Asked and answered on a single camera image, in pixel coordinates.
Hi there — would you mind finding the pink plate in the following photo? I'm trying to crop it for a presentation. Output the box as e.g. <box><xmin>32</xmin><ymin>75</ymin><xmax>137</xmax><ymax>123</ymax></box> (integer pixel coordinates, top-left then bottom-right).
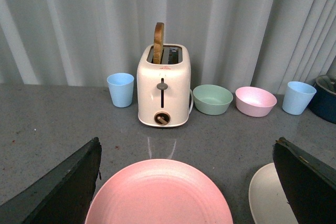
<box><xmin>85</xmin><ymin>159</ymin><xmax>233</xmax><ymax>223</ymax></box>

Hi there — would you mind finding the cream two-slot toaster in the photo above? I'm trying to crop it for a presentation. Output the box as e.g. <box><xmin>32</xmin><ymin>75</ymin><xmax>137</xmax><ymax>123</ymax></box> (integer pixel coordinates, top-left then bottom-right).
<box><xmin>137</xmin><ymin>44</ymin><xmax>193</xmax><ymax>127</ymax></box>

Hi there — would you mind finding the green bowl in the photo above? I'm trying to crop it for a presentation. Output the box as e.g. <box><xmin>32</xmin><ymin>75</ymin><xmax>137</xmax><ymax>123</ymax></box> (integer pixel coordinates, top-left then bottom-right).
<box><xmin>193</xmin><ymin>84</ymin><xmax>233</xmax><ymax>115</ymax></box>

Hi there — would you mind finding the light blue cup left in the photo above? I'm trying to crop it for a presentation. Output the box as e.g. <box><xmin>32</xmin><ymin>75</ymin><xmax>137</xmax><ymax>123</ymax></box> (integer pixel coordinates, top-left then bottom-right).
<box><xmin>107</xmin><ymin>73</ymin><xmax>134</xmax><ymax>108</ymax></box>

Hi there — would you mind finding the light blue cup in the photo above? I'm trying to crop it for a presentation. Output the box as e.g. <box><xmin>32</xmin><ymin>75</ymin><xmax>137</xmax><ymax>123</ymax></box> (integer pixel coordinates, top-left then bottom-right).
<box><xmin>107</xmin><ymin>73</ymin><xmax>134</xmax><ymax>108</ymax></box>
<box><xmin>282</xmin><ymin>81</ymin><xmax>317</xmax><ymax>115</ymax></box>

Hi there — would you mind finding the brown bread slice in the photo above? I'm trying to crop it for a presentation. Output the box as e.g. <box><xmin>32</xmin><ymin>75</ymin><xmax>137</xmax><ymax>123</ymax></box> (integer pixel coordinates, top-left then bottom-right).
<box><xmin>153</xmin><ymin>23</ymin><xmax>164</xmax><ymax>64</ymax></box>

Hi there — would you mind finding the pink bowl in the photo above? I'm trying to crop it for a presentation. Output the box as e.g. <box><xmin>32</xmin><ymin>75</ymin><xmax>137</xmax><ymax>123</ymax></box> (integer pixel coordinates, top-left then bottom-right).
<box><xmin>235</xmin><ymin>87</ymin><xmax>277</xmax><ymax>118</ymax></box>

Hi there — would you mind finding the grey curtain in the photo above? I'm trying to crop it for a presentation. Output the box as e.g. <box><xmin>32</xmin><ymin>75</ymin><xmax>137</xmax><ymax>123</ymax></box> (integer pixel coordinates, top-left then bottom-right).
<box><xmin>1</xmin><ymin>0</ymin><xmax>335</xmax><ymax>94</ymax></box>

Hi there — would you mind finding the light blue cup right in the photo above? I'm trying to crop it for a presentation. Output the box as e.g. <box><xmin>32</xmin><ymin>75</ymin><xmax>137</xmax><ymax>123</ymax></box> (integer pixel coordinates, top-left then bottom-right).
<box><xmin>282</xmin><ymin>81</ymin><xmax>317</xmax><ymax>115</ymax></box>

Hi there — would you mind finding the white plate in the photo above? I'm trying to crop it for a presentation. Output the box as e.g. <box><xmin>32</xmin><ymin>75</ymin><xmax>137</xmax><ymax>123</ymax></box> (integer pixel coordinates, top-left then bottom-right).
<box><xmin>248</xmin><ymin>163</ymin><xmax>298</xmax><ymax>223</ymax></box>

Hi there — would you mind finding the dark blue saucepan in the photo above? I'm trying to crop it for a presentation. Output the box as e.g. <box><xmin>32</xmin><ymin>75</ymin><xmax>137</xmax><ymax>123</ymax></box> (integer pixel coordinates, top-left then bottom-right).
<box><xmin>308</xmin><ymin>82</ymin><xmax>336</xmax><ymax>124</ymax></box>

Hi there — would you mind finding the glass pot lid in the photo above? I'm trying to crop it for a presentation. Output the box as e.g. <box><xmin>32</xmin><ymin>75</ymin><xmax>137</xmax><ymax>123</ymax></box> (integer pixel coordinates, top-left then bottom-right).
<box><xmin>315</xmin><ymin>74</ymin><xmax>335</xmax><ymax>94</ymax></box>

